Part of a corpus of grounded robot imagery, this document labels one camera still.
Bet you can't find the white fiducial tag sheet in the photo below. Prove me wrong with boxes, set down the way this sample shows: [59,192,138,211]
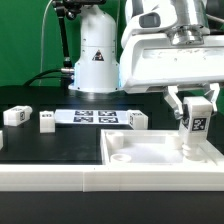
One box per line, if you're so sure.
[55,109,128,125]

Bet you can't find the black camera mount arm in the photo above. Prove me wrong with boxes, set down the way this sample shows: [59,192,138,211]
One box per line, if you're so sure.
[52,0,107,68]

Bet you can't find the white square tabletop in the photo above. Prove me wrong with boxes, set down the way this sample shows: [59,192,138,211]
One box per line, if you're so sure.
[100,129,215,166]

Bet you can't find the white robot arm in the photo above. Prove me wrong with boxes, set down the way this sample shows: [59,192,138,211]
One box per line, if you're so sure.
[71,0,224,119]

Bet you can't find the white cable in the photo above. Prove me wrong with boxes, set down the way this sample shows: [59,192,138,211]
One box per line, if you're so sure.
[39,0,54,78]

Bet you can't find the white L-shaped obstacle fence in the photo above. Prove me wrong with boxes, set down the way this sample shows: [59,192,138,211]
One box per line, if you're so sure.
[0,131,224,193]

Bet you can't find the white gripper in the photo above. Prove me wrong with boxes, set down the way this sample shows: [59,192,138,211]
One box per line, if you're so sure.
[120,33,224,120]

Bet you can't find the black cable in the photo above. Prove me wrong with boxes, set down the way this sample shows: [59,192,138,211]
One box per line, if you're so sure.
[22,68,75,88]

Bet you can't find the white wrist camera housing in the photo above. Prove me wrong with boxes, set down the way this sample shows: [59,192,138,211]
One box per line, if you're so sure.
[121,0,177,47]

